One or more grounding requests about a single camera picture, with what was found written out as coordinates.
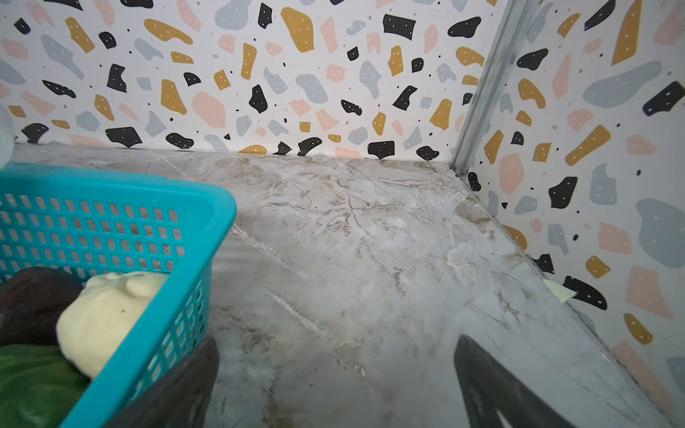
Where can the green leafy fruit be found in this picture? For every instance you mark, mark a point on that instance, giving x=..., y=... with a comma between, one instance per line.
x=39, y=387

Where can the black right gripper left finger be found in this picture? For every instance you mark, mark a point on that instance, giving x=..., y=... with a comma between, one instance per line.
x=180, y=398

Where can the dark purple fruit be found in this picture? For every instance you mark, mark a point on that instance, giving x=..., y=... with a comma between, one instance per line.
x=32, y=302

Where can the cream white round fruit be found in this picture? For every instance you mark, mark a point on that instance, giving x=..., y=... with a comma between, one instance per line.
x=93, y=327

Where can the teal plastic basket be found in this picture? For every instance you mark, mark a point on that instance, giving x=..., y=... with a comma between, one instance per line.
x=89, y=222

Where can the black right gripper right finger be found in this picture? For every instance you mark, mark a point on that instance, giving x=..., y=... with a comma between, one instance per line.
x=493, y=396

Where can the yellow sticky note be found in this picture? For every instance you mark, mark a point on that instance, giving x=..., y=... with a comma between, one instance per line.
x=562, y=293

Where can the aluminium corner post right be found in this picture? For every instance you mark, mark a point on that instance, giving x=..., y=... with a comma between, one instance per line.
x=509, y=37

